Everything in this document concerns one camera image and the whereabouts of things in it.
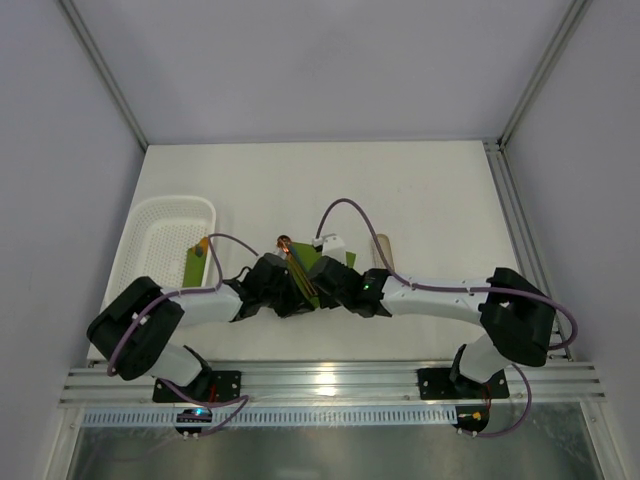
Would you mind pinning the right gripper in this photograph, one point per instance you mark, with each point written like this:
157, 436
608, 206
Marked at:
323, 279

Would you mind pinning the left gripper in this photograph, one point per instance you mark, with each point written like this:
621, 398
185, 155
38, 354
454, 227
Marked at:
282, 288

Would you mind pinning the copper fork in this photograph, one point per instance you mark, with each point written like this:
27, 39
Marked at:
300, 277

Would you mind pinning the green paper napkin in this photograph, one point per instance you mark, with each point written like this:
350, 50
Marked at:
309, 256

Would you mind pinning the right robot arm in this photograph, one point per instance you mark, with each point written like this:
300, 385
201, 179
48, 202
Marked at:
516, 319

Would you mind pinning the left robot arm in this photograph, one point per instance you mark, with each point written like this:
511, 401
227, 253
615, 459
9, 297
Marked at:
133, 333

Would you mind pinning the beige utensil holder tray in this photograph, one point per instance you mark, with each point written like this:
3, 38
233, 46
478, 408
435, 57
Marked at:
382, 252

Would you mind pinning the green card in basket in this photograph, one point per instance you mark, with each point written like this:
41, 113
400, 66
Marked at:
196, 264

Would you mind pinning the white perforated plastic basket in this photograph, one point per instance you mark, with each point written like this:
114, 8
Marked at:
157, 235

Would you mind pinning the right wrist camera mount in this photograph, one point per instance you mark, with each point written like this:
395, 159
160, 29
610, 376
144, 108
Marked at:
332, 246

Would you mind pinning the aluminium front rail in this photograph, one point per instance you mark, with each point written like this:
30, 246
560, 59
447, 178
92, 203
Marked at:
335, 383

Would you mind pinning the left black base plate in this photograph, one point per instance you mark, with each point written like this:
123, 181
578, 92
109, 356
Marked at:
225, 385

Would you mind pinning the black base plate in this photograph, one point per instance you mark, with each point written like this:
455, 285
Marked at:
225, 385
441, 384

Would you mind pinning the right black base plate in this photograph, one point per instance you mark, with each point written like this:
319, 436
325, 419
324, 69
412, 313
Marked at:
441, 384

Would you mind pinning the right aluminium side rail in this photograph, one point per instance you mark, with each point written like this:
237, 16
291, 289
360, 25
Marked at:
527, 256

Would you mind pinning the white slotted cable duct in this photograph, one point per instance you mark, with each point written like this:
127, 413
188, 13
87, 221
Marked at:
273, 416

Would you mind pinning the right corner frame post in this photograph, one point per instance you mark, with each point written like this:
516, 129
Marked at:
562, 35

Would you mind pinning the corner frame post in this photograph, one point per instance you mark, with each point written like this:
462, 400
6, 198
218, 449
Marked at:
84, 37
562, 35

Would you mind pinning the left corner frame post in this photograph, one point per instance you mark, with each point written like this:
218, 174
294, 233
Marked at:
84, 37

